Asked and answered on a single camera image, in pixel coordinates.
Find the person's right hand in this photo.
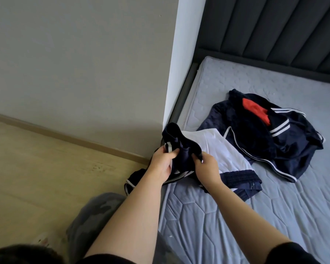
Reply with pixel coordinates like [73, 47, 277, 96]
[192, 151, 224, 191]

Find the person's left hand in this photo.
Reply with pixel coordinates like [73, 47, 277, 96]
[147, 147, 180, 185]

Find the white and navy garment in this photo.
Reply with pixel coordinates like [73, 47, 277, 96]
[124, 122, 264, 202]

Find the red and navy sports jacket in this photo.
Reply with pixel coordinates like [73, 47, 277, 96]
[198, 88, 326, 183]

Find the grey quilted bed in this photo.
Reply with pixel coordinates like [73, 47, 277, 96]
[157, 56, 330, 264]

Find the person's right forearm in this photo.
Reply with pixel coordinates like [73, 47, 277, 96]
[205, 181, 291, 263]

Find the person's left forearm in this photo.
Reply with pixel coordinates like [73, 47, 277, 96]
[84, 173, 172, 264]

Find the dark grey upholstered headboard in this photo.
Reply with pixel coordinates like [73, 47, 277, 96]
[195, 0, 330, 86]

